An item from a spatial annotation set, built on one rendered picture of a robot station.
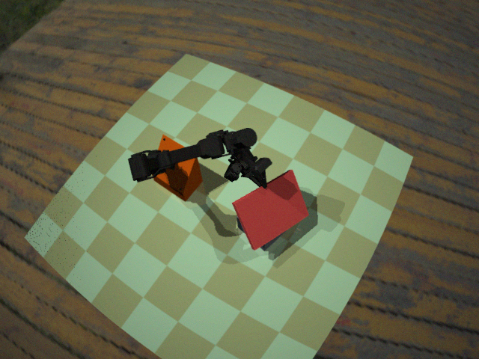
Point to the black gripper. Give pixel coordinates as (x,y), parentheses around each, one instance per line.
(255,170)

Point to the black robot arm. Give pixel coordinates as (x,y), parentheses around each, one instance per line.
(142,166)

